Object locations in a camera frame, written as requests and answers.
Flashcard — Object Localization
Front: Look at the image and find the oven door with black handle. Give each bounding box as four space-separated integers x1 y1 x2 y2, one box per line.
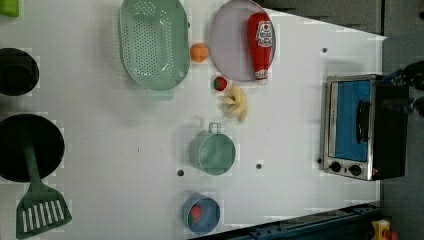
328 81 371 162

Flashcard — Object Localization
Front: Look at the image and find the grey round plate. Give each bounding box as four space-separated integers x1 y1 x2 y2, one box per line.
209 0 276 81

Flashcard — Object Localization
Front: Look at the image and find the silver toaster oven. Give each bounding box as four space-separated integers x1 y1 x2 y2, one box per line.
323 74 409 181

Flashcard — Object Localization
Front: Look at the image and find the red green toy fruit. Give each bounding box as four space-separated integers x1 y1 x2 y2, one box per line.
188 204 203 224

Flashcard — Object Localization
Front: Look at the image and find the orange toy fruit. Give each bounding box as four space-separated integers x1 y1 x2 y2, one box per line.
190 43 209 62

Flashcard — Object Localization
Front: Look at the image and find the yellow toy banana peel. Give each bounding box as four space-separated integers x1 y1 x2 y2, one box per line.
224 84 248 122

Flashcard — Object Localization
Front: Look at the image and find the black frying pan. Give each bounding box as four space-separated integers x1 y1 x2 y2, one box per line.
0 114 65 182

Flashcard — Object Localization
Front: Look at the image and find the green perforated colander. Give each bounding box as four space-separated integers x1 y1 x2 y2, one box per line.
119 0 190 91

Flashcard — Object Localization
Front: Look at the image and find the red ketchup bottle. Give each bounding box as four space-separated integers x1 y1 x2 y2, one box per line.
247 12 274 86

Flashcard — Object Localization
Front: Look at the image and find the lime green object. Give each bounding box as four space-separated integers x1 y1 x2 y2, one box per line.
0 0 19 17

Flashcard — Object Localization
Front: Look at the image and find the red toy strawberry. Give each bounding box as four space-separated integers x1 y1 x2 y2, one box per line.
214 76 228 91

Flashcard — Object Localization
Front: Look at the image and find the green metal cup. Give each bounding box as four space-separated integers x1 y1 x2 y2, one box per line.
189 122 236 176

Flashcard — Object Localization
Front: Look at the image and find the blue bowl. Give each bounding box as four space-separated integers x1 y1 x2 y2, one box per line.
182 193 221 235

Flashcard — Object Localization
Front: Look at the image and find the green slotted spatula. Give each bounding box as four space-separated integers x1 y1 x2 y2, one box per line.
16 135 72 240

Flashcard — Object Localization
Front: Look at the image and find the black cylindrical cup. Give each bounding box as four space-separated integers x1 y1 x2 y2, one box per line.
0 48 39 96

